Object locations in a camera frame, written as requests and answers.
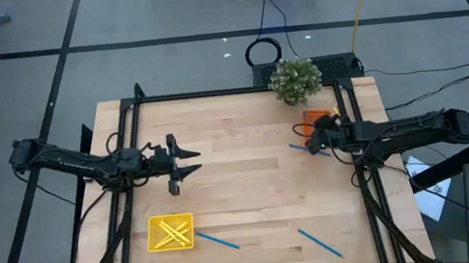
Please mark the yellow plastic basket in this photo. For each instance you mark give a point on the yellow plastic basket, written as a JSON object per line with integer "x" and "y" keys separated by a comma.
{"x": 153, "y": 225}

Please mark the black desk leg bar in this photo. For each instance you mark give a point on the black desk leg bar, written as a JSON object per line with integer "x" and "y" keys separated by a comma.
{"x": 445, "y": 167}

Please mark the potted green plant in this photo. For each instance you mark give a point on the potted green plant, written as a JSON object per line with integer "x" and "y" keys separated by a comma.
{"x": 294, "y": 80}

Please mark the black aluminium table frame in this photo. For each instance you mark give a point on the black aluminium table frame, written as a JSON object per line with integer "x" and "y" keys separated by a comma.
{"x": 235, "y": 91}

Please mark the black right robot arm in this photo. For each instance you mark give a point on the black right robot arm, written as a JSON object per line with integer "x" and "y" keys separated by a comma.
{"x": 411, "y": 131}

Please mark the orange plastic basket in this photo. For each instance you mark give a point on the orange plastic basket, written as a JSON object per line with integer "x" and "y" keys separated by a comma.
{"x": 310, "y": 115}

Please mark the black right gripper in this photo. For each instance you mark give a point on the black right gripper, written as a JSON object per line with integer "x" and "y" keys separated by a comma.
{"x": 326, "y": 124}

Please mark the white paper sheet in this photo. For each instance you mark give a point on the white paper sheet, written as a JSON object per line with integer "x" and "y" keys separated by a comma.
{"x": 433, "y": 203}

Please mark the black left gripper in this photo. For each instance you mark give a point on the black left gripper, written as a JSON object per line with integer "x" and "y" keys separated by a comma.
{"x": 157, "y": 160}

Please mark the black perforated equipment box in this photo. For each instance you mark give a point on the black perforated equipment box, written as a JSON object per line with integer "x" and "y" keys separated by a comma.
{"x": 340, "y": 67}

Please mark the black corner bracket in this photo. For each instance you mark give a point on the black corner bracket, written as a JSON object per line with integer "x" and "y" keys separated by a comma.
{"x": 139, "y": 92}

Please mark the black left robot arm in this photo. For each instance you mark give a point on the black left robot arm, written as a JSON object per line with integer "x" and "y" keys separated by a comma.
{"x": 73, "y": 162}

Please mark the blue pencil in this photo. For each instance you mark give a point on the blue pencil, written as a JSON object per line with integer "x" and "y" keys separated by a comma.
{"x": 298, "y": 146}
{"x": 332, "y": 250}
{"x": 210, "y": 238}

